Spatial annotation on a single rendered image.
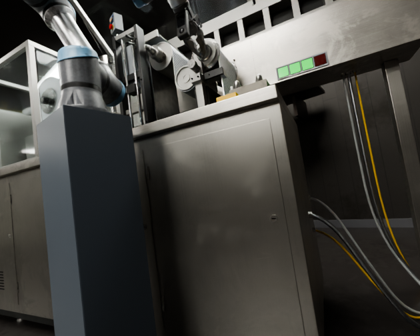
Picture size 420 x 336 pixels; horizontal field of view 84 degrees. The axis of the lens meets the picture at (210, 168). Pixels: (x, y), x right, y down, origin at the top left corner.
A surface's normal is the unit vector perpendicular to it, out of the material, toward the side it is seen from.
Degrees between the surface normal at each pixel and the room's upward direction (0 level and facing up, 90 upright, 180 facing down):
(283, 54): 90
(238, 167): 90
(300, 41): 90
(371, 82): 90
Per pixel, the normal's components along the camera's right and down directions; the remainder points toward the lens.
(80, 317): -0.60, 0.03
